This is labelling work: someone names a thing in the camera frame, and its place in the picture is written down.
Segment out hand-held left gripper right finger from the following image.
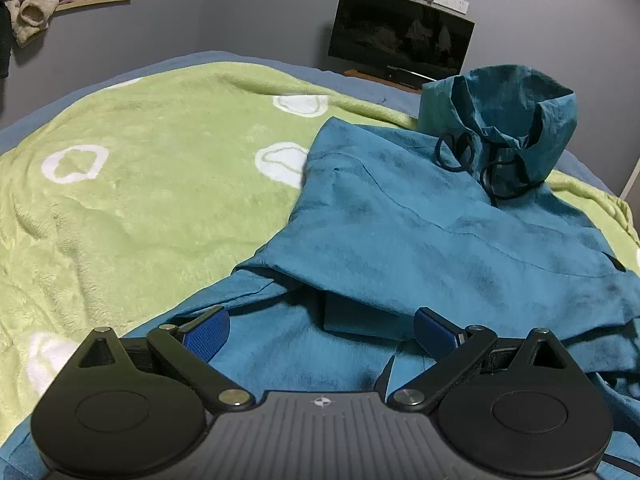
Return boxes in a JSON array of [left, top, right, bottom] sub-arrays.
[[387, 306, 574, 414]]

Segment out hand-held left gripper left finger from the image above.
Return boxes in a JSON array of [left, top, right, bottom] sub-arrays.
[[75, 304, 256, 414]]

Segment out teal hooded jacket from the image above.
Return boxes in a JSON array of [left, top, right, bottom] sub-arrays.
[[0, 62, 640, 480]]

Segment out pile of beige clothes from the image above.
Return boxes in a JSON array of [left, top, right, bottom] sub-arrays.
[[0, 0, 101, 49]]

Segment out green fleece blanket white patches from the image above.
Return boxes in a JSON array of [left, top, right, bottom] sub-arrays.
[[0, 61, 640, 431]]

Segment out blue bed sheet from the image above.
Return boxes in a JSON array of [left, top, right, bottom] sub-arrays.
[[0, 50, 615, 196]]

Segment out wooden monitor stand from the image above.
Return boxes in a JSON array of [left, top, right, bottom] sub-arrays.
[[344, 68, 424, 94]]

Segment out black flat monitor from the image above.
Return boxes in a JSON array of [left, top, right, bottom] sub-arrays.
[[327, 0, 476, 92]]

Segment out wooden wall shelf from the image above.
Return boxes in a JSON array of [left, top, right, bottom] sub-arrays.
[[54, 0, 134, 13]]

